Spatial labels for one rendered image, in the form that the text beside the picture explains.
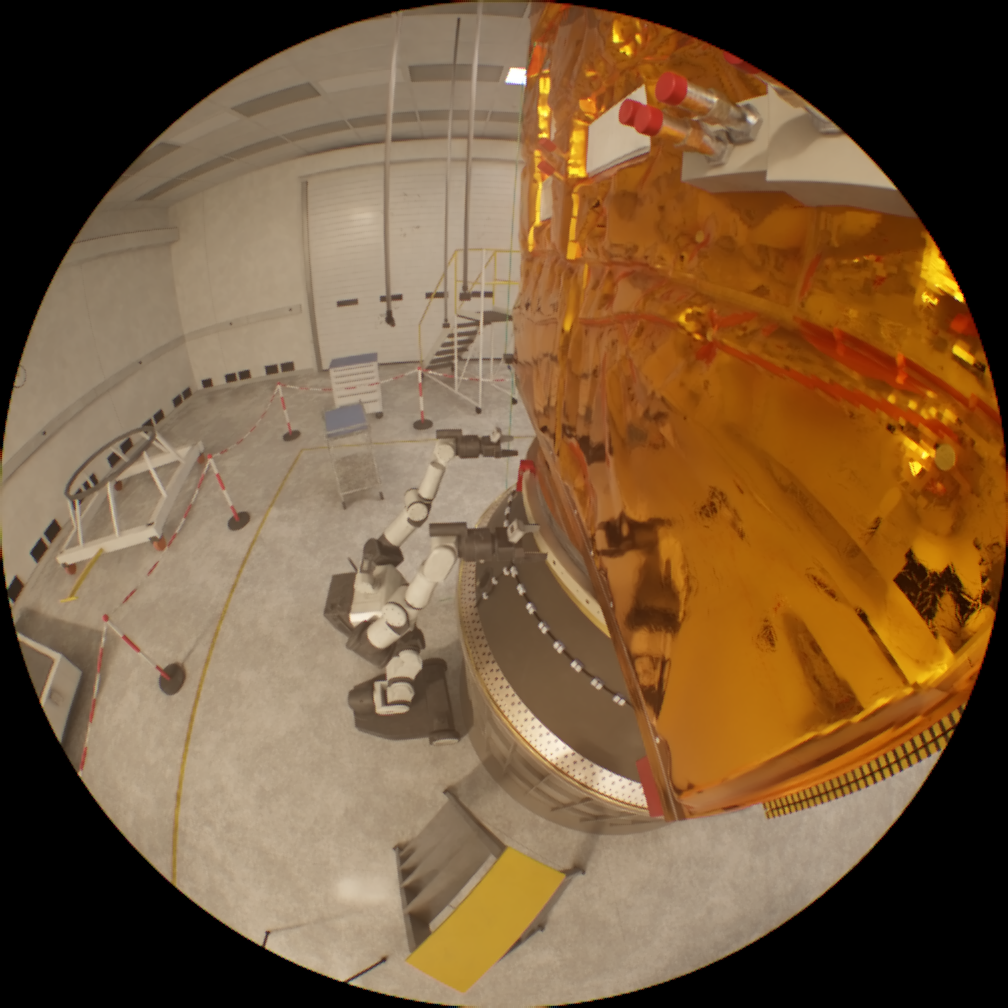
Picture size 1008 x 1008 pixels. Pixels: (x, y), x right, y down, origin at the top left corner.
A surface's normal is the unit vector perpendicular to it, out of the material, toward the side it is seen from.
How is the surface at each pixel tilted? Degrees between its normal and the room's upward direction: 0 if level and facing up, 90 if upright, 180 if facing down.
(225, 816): 0
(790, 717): 86
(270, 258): 90
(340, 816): 0
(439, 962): 0
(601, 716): 62
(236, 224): 90
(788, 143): 90
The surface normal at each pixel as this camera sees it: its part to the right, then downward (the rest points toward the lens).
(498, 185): 0.14, 0.63
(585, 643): -0.68, -0.04
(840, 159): -0.99, 0.04
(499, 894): 0.04, -0.77
